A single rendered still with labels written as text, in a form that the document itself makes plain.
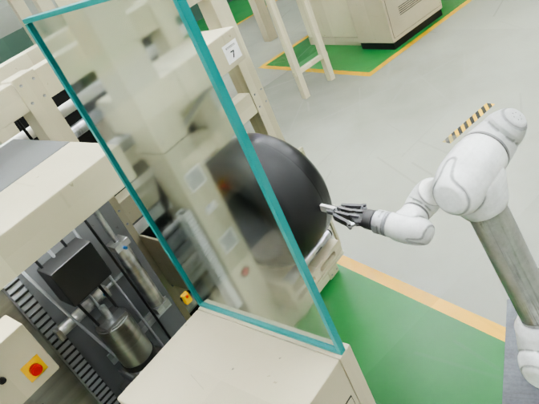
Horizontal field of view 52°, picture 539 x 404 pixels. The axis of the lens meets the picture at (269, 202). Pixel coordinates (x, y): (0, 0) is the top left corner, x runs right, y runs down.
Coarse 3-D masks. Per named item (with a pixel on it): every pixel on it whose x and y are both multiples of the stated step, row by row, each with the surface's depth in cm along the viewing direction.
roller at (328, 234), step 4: (328, 232) 242; (324, 236) 240; (328, 236) 241; (320, 240) 239; (324, 240) 239; (316, 244) 237; (320, 244) 238; (324, 244) 240; (312, 248) 236; (316, 248) 236; (320, 248) 238; (312, 252) 235; (316, 252) 236; (308, 256) 233; (312, 256) 234; (308, 260) 233; (312, 260) 235; (308, 264) 233
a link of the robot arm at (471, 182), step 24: (456, 144) 140; (480, 144) 135; (456, 168) 132; (480, 168) 131; (504, 168) 136; (432, 192) 137; (456, 192) 130; (480, 192) 131; (504, 192) 136; (480, 216) 137; (504, 216) 138; (480, 240) 145; (504, 240) 140; (504, 264) 143; (528, 264) 143; (528, 288) 145; (528, 312) 149; (528, 336) 152; (528, 360) 152
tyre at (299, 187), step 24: (264, 144) 215; (288, 144) 217; (264, 168) 207; (288, 168) 209; (312, 168) 215; (288, 192) 206; (312, 192) 212; (288, 216) 206; (312, 216) 213; (312, 240) 218
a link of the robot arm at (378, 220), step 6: (378, 210) 199; (384, 210) 200; (372, 216) 199; (378, 216) 197; (384, 216) 195; (372, 222) 197; (378, 222) 196; (384, 222) 195; (372, 228) 199; (378, 228) 197; (384, 234) 197
